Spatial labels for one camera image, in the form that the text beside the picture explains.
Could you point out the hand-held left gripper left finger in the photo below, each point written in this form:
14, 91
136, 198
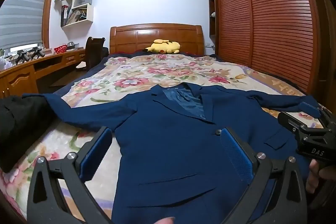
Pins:
95, 154

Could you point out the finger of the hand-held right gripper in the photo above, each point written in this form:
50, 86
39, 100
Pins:
290, 121
311, 108

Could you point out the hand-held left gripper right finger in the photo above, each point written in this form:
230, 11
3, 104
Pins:
236, 155

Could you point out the navy blue suit jacket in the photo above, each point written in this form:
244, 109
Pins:
170, 140

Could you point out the person's right hand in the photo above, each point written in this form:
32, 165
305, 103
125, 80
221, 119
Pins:
312, 176

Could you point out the person's left hand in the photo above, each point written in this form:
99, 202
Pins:
162, 221

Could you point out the black cloth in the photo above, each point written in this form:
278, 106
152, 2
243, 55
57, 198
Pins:
21, 129

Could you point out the wooden louvered wardrobe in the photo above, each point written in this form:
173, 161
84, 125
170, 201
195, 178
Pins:
275, 16

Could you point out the floral blanket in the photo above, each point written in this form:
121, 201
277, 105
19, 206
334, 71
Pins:
157, 74

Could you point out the dark wooden chair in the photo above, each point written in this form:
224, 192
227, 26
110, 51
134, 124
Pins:
93, 53

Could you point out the dark bag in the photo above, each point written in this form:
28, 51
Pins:
105, 51

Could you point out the wooden desk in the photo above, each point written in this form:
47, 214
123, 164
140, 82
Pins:
18, 79

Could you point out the red basket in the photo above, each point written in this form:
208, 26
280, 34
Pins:
60, 49

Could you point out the small grey appliance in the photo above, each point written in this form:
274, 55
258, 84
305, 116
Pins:
72, 46

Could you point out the pale flat box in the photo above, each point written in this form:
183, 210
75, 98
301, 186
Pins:
47, 50

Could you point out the black tripod stand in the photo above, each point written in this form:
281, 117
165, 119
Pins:
22, 56
36, 52

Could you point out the wooden bed headboard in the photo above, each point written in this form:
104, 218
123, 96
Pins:
136, 37

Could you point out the pale crumpled bag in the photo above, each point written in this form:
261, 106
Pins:
6, 64

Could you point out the yellow plush toy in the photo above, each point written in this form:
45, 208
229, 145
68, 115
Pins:
168, 47

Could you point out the row of leaning books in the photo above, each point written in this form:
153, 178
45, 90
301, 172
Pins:
77, 16

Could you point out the black binder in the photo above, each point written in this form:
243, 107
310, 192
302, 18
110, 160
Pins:
64, 15

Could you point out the grey window blind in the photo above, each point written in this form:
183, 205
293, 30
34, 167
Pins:
21, 11

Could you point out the white wall shelf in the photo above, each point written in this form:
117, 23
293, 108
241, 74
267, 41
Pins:
90, 14

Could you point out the wooden window frame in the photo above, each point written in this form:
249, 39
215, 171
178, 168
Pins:
48, 3

